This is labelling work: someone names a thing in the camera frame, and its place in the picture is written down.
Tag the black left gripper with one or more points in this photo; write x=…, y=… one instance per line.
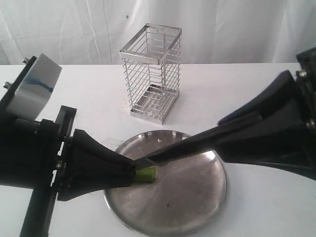
x=29, y=155

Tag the black knife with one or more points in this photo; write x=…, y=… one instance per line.
x=193, y=145

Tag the green chili pepper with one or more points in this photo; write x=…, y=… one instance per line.
x=146, y=175

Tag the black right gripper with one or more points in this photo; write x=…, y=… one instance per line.
x=286, y=138

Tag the clear tape piece far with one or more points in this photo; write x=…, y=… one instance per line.
x=115, y=142

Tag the white backdrop curtain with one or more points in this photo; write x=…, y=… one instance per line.
x=213, y=31

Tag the round stainless steel plate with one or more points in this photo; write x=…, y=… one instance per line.
x=185, y=196

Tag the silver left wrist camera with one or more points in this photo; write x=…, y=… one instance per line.
x=30, y=94

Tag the wire metal utensil holder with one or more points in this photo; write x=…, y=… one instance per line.
x=151, y=63

